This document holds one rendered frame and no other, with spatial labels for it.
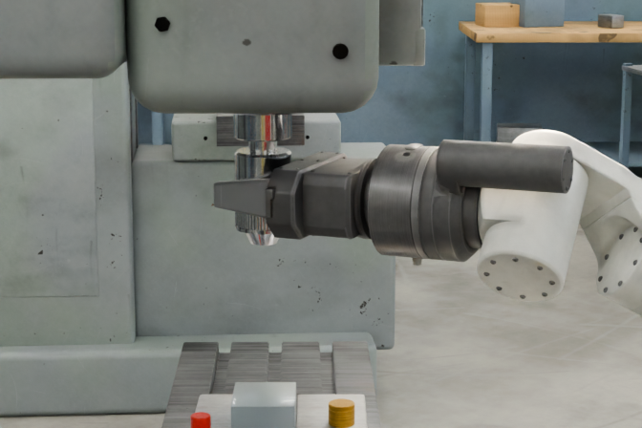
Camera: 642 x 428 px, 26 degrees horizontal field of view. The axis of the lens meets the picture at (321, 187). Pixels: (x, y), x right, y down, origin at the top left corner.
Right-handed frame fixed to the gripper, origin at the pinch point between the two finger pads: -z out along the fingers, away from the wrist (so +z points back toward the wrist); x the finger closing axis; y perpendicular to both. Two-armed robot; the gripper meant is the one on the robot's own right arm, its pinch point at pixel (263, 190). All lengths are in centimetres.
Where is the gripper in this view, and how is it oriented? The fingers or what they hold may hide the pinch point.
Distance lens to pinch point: 114.4
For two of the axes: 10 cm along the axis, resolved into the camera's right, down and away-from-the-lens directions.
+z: 9.1, 0.6, -4.0
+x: -4.1, 1.8, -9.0
